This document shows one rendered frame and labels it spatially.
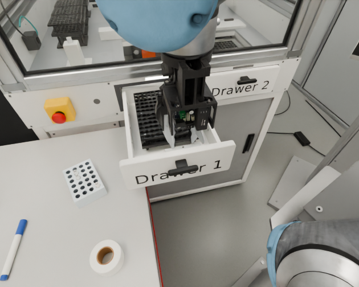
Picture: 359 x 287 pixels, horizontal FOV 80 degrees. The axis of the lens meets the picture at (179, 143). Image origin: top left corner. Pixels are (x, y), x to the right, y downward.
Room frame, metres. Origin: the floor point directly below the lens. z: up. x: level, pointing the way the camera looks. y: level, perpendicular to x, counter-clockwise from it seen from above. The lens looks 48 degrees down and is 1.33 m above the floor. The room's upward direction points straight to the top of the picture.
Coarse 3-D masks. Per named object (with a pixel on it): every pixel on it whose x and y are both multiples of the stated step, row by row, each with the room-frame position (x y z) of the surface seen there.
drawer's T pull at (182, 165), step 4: (180, 160) 0.32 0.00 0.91; (184, 160) 0.32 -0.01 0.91; (176, 164) 0.31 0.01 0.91; (180, 164) 0.31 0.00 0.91; (184, 164) 0.31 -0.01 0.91; (180, 168) 0.30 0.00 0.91; (184, 168) 0.30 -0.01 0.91; (188, 168) 0.30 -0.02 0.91; (192, 168) 0.30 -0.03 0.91; (196, 168) 0.30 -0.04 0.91; (168, 172) 0.29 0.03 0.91; (172, 172) 0.28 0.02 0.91; (176, 172) 0.28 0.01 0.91; (180, 172) 0.29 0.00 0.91; (184, 172) 0.29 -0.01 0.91; (188, 172) 0.29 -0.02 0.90
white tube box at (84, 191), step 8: (88, 160) 0.41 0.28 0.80; (72, 168) 0.38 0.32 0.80; (80, 168) 0.38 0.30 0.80; (88, 168) 0.38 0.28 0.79; (64, 176) 0.35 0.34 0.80; (72, 176) 0.35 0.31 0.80; (80, 176) 0.35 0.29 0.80; (88, 176) 0.35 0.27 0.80; (96, 176) 0.35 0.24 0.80; (72, 184) 0.32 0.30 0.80; (80, 184) 0.32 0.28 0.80; (88, 184) 0.32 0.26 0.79; (72, 192) 0.29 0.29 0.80; (80, 192) 0.29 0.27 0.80; (88, 192) 0.29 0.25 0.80; (96, 192) 0.30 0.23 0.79; (104, 192) 0.31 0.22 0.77; (80, 200) 0.27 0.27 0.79; (88, 200) 0.28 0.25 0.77
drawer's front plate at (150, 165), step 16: (224, 144) 0.36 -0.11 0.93; (128, 160) 0.31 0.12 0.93; (144, 160) 0.31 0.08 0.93; (160, 160) 0.31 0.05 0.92; (176, 160) 0.32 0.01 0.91; (192, 160) 0.33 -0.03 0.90; (208, 160) 0.34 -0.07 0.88; (224, 160) 0.35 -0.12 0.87; (128, 176) 0.29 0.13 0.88; (160, 176) 0.31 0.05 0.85; (192, 176) 0.33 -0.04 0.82
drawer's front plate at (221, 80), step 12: (228, 72) 0.70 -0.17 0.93; (240, 72) 0.70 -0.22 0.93; (252, 72) 0.71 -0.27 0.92; (264, 72) 0.73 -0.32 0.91; (276, 72) 0.74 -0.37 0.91; (216, 84) 0.68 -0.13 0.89; (228, 84) 0.69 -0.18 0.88; (252, 84) 0.72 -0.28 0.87; (264, 84) 0.73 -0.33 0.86; (216, 96) 0.68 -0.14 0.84; (228, 96) 0.70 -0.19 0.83
